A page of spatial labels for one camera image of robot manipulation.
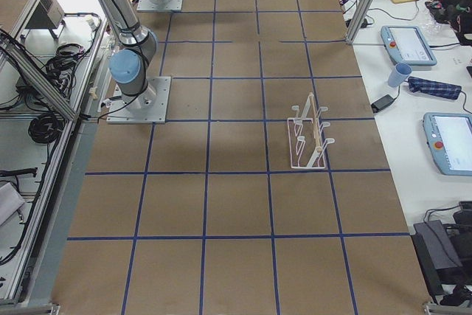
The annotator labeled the blue teach pendant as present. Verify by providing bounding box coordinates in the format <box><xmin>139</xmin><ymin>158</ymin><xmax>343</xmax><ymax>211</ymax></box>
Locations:
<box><xmin>423</xmin><ymin>112</ymin><xmax>471</xmax><ymax>176</ymax></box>
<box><xmin>380</xmin><ymin>26</ymin><xmax>437</xmax><ymax>66</ymax></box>

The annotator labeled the blue teach pendant far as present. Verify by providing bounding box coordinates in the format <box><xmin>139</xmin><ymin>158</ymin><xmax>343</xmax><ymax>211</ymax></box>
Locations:
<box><xmin>380</xmin><ymin>26</ymin><xmax>437</xmax><ymax>66</ymax></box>

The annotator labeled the blue cup on desk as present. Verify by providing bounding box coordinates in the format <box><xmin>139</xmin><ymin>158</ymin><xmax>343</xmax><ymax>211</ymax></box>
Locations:
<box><xmin>387</xmin><ymin>63</ymin><xmax>412</xmax><ymax>88</ymax></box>

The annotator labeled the white wire cup rack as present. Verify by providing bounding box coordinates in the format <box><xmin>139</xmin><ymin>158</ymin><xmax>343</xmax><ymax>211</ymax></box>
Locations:
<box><xmin>286</xmin><ymin>92</ymin><xmax>335</xmax><ymax>170</ymax></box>

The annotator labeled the blue teach pendant near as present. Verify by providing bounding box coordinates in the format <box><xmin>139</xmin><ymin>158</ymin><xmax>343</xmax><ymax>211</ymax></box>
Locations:
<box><xmin>423</xmin><ymin>112</ymin><xmax>471</xmax><ymax>176</ymax></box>

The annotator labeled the black desk power brick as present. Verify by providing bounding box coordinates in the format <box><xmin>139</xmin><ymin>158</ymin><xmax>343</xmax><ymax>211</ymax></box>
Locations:
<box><xmin>370</xmin><ymin>94</ymin><xmax>395</xmax><ymax>114</ymax></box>

